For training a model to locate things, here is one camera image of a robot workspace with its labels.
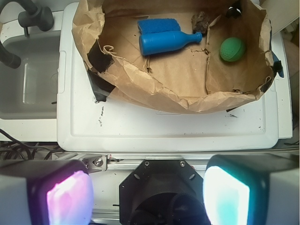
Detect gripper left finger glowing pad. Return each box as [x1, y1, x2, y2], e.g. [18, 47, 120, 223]
[0, 160, 94, 225]

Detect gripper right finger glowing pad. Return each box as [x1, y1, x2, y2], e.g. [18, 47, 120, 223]
[203, 154, 300, 225]

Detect green ball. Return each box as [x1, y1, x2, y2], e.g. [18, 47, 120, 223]
[219, 37, 246, 62]

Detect white plastic lid tray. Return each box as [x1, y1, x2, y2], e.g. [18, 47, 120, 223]
[57, 3, 279, 153]

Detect grey toy sink basin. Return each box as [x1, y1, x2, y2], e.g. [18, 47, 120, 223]
[0, 11, 63, 142]

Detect blue tape piece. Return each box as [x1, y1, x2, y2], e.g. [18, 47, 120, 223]
[272, 52, 284, 78]

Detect brown paper bag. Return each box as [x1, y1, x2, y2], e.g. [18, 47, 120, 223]
[72, 0, 275, 114]

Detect blue plastic bottle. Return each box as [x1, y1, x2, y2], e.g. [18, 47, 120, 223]
[139, 30, 203, 56]

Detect brown rock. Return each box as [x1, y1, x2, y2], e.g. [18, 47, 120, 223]
[191, 11, 211, 35]

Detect dark grey toy faucet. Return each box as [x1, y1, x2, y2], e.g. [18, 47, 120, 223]
[0, 0, 54, 69]

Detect blue sponge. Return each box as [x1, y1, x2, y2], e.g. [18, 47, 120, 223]
[137, 18, 181, 34]

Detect black cables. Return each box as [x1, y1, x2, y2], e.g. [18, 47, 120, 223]
[0, 128, 61, 161]

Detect aluminium rail frame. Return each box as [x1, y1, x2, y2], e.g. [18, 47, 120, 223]
[50, 152, 213, 173]

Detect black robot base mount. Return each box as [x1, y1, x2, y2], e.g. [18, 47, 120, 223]
[119, 159, 211, 225]

